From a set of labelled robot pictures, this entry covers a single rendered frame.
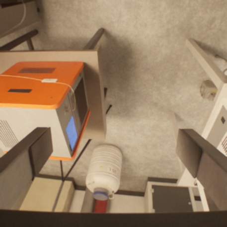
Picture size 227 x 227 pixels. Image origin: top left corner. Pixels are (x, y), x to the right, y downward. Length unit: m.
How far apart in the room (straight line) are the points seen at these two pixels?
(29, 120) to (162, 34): 1.32
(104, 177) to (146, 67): 1.40
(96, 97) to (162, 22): 0.91
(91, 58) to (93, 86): 0.18
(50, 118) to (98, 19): 1.14
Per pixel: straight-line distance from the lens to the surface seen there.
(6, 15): 1.35
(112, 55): 1.72
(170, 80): 1.85
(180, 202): 3.12
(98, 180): 2.21
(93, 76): 1.03
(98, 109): 1.16
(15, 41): 1.58
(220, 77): 1.05
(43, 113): 0.72
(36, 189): 3.73
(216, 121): 0.95
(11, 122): 0.86
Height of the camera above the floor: 1.60
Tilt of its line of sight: 50 degrees down
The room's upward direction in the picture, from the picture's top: 170 degrees counter-clockwise
